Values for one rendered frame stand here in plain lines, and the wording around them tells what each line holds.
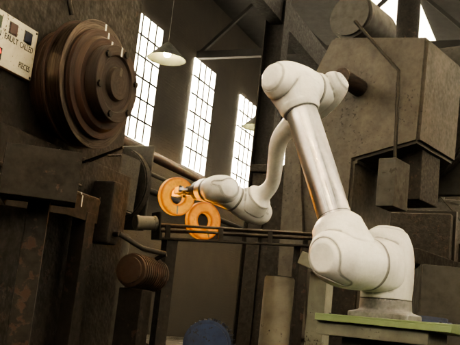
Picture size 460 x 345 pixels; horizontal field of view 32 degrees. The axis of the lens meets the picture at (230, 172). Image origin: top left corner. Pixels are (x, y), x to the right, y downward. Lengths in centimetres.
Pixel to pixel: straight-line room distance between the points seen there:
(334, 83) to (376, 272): 67
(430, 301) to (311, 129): 208
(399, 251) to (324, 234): 27
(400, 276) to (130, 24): 170
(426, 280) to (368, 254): 210
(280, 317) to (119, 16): 140
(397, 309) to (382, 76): 316
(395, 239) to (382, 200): 251
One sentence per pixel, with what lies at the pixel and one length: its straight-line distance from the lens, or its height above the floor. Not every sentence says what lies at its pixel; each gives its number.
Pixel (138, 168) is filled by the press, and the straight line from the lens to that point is 1131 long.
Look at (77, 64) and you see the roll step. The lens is 280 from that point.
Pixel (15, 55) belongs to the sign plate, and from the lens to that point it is 279.
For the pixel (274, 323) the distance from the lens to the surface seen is 309.
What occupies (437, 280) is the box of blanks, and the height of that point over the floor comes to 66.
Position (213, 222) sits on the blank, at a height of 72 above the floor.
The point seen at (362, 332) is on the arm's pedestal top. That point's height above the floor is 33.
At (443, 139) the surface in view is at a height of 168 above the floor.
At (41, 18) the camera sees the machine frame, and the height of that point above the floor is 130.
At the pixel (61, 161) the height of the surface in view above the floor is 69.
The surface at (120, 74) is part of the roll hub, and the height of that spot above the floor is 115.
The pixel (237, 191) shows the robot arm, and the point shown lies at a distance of 288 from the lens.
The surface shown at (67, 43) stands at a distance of 280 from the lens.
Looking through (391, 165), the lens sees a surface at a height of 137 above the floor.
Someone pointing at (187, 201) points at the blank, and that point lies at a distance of 322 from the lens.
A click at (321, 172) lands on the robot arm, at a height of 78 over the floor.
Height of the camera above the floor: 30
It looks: 11 degrees up
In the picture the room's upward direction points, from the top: 6 degrees clockwise
